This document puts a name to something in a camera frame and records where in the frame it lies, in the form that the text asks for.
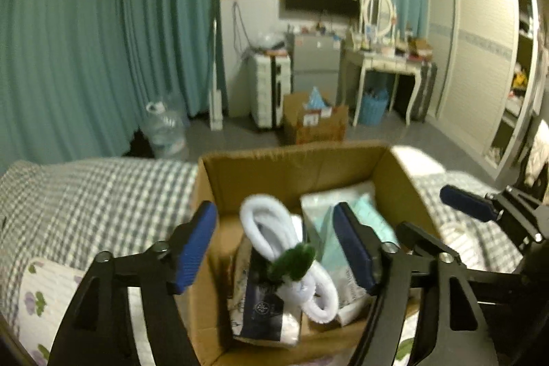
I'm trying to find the clear plastic bag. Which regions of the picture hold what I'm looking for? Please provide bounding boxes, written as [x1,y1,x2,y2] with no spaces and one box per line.
[250,31,287,59]

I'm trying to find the grey checked bed sheet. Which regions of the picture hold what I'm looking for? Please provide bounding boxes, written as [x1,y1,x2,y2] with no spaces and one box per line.
[0,145,528,350]

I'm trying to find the teal and white tissue pack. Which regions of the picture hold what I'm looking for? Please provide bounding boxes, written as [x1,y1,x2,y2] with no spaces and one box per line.
[300,181,400,268]

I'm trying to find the floral pillow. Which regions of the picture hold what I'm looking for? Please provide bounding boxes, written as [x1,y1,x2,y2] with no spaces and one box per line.
[19,258,144,366]

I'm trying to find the dark blue printed packet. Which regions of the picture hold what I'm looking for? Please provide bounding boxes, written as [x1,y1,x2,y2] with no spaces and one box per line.
[232,239,303,348]

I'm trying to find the blue plastic basket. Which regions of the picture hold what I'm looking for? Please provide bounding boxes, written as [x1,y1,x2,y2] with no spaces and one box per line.
[357,86,389,127]

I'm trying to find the cardboard box with packets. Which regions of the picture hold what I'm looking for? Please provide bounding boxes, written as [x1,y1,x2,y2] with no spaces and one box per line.
[282,92,349,146]

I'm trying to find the white oval vanity mirror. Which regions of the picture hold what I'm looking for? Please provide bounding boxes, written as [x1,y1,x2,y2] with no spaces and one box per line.
[359,0,398,42]

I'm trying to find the clear water jug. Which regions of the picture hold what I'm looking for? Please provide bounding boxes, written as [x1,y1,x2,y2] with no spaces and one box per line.
[141,94,190,161]

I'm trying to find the green fuzzy pompom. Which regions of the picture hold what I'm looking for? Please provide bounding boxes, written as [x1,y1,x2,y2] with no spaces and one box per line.
[268,244,317,284]

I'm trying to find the cosmetics clutter on dresser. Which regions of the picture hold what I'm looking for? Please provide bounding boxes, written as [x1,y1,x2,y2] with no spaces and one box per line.
[348,22,433,63]

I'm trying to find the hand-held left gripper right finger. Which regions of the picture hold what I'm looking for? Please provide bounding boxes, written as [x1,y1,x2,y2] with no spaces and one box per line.
[333,202,499,366]

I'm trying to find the white plastic packet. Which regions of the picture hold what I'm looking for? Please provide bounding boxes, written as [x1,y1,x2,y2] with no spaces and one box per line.
[330,263,375,327]

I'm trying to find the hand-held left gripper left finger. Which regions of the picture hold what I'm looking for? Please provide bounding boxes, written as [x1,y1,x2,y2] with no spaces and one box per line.
[47,201,219,366]

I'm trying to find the white suitcase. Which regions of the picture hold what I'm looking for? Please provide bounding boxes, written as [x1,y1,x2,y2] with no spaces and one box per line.
[250,53,293,132]

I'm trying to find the white upright pole stand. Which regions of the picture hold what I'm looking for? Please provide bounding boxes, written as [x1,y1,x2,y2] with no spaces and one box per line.
[208,18,224,132]

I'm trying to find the wide teal curtain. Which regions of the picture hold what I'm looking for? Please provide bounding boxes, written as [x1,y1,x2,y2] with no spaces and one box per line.
[0,0,229,175]

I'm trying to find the cream cloth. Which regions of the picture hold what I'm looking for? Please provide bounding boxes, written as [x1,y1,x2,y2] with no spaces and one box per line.
[524,121,549,189]

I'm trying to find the white dressing table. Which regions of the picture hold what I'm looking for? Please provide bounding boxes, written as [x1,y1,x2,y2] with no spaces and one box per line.
[340,45,430,127]

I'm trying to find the white sliding wardrobe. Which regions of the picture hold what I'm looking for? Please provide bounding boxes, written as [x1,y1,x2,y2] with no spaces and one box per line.
[424,0,545,179]

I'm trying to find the silver small fridge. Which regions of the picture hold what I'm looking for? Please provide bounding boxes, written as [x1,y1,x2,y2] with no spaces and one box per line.
[285,32,344,102]

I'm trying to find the dark striped bag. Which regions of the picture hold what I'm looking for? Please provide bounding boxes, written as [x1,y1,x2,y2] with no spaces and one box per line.
[409,61,439,123]

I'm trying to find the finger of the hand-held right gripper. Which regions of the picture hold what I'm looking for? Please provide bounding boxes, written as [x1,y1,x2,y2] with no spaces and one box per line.
[439,184,549,243]
[397,221,527,304]

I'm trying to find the white fluffy socks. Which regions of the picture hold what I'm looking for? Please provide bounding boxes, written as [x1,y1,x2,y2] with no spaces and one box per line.
[239,192,340,323]

